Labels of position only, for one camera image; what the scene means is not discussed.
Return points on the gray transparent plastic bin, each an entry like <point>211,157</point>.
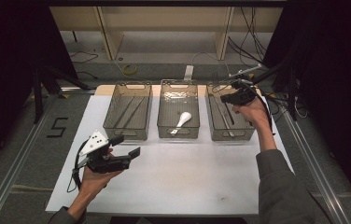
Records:
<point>173,102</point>
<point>127,112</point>
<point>242,124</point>

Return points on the black metal stand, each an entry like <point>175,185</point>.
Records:
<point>38,93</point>

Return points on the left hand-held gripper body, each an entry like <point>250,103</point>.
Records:
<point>97,144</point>

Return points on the person's right hand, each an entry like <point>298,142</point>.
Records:
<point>256,113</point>

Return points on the person's left hand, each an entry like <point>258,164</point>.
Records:
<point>95,180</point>

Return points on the black curtain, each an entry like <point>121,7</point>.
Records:
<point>329,62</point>
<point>5,62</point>

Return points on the metal chopstick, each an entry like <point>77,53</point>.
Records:
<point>134,112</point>
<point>123,111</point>

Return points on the yellow tape roll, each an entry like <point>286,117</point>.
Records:
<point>130,69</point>

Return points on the beige wooden shelf unit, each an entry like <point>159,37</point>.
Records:
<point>164,21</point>

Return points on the silver metal rod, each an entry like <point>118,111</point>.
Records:
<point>246,70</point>

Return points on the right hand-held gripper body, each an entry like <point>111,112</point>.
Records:
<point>243,91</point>

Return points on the white power strip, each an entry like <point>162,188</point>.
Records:
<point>188,73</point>

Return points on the white ceramic spoon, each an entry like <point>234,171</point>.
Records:
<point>184,117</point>

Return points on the aluminium floor rail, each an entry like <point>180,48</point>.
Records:
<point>15,165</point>
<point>316,168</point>

